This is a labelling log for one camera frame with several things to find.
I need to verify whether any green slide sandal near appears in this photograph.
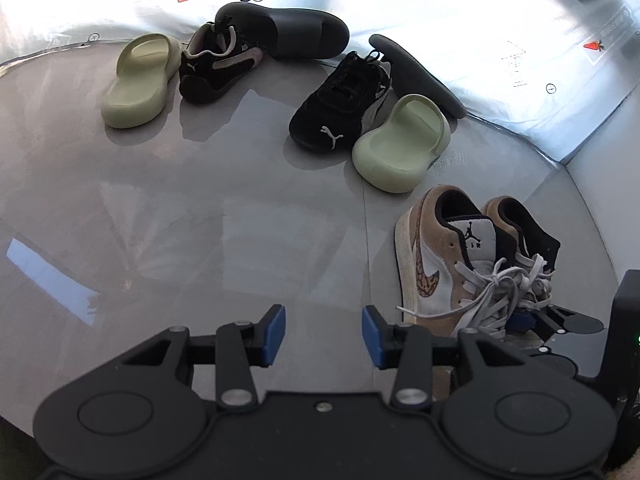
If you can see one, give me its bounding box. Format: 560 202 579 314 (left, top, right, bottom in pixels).
352 94 451 194

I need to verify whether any black puma sneaker near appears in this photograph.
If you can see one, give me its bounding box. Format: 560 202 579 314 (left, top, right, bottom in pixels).
288 50 392 154

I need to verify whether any black puma sneaker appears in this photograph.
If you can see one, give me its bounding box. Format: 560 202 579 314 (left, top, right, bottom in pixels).
179 20 264 104
288 50 392 154

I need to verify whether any black slide sandal tilted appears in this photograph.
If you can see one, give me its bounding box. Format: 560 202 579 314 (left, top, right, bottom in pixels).
369 34 468 119

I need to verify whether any tan white sneaker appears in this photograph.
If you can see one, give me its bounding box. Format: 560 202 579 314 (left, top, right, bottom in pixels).
392 184 551 401
482 195 561 310

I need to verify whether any black slide sandal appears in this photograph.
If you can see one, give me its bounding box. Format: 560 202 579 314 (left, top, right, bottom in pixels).
369 34 468 119
216 2 350 61

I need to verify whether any green slide sandal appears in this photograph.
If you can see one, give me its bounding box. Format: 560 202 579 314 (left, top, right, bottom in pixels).
101 34 182 129
352 94 451 194

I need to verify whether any white printed bed sheet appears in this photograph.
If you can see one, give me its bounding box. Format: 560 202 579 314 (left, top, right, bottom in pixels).
1 0 639 160

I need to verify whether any green slide sandal far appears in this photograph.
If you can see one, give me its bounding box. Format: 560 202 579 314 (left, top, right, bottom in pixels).
101 34 182 129

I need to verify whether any black puma sneaker far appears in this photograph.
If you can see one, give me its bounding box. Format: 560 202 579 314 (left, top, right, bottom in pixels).
179 20 264 104

